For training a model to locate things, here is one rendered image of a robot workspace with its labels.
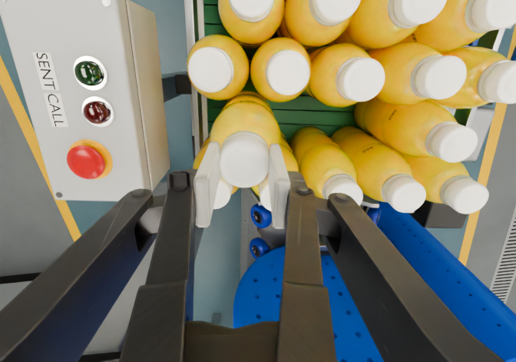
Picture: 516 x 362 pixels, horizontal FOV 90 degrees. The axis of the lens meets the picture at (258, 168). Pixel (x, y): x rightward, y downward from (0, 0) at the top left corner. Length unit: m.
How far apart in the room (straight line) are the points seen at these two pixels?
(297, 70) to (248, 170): 0.11
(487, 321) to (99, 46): 0.92
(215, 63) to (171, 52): 1.16
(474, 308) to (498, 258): 1.59
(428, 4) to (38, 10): 0.33
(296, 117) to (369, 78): 0.22
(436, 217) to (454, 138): 0.21
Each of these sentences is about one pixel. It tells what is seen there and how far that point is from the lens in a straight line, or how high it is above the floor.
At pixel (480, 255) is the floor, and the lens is 2.39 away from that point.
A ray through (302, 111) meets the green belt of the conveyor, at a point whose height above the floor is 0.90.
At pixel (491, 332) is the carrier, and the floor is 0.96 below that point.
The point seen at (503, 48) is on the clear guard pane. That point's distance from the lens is 0.59.
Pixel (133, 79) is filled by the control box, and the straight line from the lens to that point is 0.29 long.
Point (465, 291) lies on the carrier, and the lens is 0.95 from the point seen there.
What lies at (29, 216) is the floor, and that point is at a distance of 2.09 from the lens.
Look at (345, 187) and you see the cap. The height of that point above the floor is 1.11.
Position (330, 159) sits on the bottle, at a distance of 0.33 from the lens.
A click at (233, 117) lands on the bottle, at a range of 0.23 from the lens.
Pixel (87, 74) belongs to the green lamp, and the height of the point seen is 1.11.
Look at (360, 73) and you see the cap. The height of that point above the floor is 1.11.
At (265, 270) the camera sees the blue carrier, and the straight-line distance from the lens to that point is 0.45.
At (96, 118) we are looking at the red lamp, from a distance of 0.29.
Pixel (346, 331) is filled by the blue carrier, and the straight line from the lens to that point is 0.41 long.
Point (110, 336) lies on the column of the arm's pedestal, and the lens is 0.84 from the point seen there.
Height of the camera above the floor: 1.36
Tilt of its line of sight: 68 degrees down
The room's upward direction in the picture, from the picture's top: 176 degrees clockwise
